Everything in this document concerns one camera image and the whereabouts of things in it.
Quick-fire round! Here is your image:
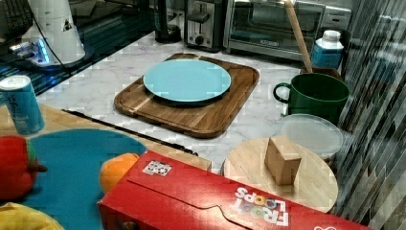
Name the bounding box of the red Froot Loops box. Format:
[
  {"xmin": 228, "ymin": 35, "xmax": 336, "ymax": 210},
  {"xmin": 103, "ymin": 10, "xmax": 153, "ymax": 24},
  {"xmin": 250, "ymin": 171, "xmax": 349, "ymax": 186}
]
[{"xmin": 99, "ymin": 151, "xmax": 372, "ymax": 230}]

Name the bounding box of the black stand base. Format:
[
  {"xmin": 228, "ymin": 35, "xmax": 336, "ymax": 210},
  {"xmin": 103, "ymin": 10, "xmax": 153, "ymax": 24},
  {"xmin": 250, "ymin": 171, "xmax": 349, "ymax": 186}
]
[{"xmin": 154, "ymin": 0, "xmax": 181, "ymax": 43}]

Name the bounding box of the blue drink can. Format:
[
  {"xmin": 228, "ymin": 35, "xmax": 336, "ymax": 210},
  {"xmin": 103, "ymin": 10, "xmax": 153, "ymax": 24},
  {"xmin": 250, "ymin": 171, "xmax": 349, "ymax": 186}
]
[{"xmin": 0, "ymin": 75, "xmax": 45, "ymax": 135}]

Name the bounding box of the silver toaster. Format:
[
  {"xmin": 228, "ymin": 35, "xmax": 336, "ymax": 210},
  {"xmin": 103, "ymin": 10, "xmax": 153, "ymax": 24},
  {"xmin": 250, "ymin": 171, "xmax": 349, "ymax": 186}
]
[{"xmin": 184, "ymin": 0, "xmax": 226, "ymax": 53}]

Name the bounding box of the green enamel mug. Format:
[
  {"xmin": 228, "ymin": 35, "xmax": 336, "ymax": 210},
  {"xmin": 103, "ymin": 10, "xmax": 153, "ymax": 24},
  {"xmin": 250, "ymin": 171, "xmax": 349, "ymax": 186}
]
[{"xmin": 273, "ymin": 73, "xmax": 350, "ymax": 125}]

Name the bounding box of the wooden utensil handle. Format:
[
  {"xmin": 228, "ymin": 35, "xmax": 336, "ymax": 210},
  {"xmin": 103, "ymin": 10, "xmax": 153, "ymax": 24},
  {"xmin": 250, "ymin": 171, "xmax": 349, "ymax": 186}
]
[{"xmin": 283, "ymin": 0, "xmax": 313, "ymax": 73}]

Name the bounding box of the clear plastic lid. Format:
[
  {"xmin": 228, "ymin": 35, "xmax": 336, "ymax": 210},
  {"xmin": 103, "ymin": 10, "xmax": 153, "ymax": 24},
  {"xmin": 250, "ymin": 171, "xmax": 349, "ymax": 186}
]
[{"xmin": 279, "ymin": 114, "xmax": 344, "ymax": 160}]

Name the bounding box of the blue bottle white cap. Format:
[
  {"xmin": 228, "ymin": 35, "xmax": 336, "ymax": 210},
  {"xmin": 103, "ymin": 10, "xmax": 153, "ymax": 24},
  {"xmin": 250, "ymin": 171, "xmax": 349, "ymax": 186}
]
[{"xmin": 311, "ymin": 30, "xmax": 344, "ymax": 69}]

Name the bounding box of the red plush pepper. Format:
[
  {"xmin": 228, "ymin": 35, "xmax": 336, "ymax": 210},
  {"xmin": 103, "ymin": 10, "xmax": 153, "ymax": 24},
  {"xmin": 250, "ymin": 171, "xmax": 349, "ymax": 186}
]
[{"xmin": 0, "ymin": 135, "xmax": 48, "ymax": 200}]

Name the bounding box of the orange plush fruit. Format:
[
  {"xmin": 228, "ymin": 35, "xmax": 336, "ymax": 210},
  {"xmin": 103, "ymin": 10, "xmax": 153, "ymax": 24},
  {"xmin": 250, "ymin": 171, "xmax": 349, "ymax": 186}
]
[{"xmin": 99, "ymin": 152, "xmax": 140, "ymax": 194}]

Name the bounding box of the silver toaster oven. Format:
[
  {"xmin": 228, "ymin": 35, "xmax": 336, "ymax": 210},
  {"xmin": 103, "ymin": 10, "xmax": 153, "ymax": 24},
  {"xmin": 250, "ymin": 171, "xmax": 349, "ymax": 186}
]
[{"xmin": 223, "ymin": 0, "xmax": 352, "ymax": 60}]

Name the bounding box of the blue round placemat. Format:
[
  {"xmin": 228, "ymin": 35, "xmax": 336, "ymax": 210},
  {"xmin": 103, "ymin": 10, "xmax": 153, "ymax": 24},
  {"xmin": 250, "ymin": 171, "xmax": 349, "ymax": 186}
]
[{"xmin": 18, "ymin": 129, "xmax": 147, "ymax": 230}]

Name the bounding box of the yellow plush toy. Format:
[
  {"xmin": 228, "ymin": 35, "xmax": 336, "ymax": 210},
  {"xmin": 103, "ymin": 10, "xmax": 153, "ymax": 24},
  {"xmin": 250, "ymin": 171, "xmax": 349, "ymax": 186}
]
[{"xmin": 0, "ymin": 202, "xmax": 65, "ymax": 230}]

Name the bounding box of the round wooden board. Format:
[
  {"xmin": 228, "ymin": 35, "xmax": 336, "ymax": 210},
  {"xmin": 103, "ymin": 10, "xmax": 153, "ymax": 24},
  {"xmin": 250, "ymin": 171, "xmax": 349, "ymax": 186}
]
[{"xmin": 222, "ymin": 138, "xmax": 338, "ymax": 213}]

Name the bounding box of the light blue round plate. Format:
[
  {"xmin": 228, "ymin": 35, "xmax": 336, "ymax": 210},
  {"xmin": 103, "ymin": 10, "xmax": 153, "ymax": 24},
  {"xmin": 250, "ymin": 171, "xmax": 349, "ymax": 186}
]
[{"xmin": 144, "ymin": 58, "xmax": 232, "ymax": 103}]

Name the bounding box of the wooden block knob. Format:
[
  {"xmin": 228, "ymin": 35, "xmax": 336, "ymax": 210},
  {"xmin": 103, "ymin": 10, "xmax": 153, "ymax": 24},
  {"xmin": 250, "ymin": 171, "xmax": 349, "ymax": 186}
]
[{"xmin": 264, "ymin": 136, "xmax": 302, "ymax": 185}]

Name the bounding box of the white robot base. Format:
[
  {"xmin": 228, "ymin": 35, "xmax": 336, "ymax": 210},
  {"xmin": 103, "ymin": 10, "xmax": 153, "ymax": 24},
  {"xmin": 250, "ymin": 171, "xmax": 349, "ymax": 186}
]
[{"xmin": 11, "ymin": 0, "xmax": 85, "ymax": 67}]

